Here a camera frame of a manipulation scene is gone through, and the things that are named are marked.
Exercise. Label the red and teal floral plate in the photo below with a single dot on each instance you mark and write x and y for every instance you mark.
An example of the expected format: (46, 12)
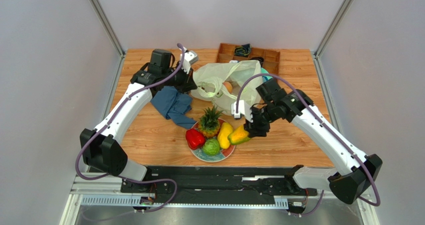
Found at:
(222, 155)

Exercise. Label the fake pineapple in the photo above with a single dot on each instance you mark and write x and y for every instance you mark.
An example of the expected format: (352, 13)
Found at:
(209, 124)

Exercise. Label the blue cloth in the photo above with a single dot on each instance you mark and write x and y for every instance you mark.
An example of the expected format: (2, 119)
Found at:
(173, 105)

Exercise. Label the wooden compartment tray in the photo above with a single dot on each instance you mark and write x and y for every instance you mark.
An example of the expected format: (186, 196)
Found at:
(271, 57)

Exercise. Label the dark blue yellow sock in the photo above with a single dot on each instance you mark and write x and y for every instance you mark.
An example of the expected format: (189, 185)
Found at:
(243, 50)

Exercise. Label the black sock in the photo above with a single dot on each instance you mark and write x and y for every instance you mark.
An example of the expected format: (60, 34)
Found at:
(259, 59)

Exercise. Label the fake green yellow fruit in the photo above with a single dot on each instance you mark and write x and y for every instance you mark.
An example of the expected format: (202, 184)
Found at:
(238, 136)

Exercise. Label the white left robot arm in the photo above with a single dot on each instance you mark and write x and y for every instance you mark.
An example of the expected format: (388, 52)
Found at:
(100, 146)

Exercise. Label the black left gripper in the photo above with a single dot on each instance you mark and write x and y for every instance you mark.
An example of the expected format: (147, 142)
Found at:
(188, 84)

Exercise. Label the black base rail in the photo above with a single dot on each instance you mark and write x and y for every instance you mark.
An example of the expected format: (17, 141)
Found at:
(222, 187)

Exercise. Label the pale yellow plastic bag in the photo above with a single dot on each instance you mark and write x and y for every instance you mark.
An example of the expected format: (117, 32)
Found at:
(220, 83)

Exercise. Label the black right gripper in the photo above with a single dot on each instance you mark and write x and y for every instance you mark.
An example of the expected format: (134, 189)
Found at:
(256, 123)

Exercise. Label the fake yellow mango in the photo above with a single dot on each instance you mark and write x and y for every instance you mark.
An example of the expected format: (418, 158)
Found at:
(225, 130)

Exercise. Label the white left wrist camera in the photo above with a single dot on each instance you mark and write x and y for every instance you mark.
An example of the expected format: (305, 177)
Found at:
(188, 59)

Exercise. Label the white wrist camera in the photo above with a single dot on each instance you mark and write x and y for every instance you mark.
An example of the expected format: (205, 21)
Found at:
(241, 109)
(188, 59)

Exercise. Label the fake orange peach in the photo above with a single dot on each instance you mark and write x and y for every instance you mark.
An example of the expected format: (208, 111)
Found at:
(228, 86)

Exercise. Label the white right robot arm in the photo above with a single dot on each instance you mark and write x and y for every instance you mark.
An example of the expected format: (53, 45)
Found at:
(325, 138)

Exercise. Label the teal white sock right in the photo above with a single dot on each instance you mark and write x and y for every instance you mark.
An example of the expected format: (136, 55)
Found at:
(264, 70)

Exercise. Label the fake red fruit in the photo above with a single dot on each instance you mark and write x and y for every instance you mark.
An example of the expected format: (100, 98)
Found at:
(194, 139)

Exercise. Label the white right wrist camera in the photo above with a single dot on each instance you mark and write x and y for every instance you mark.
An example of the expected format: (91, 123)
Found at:
(241, 109)

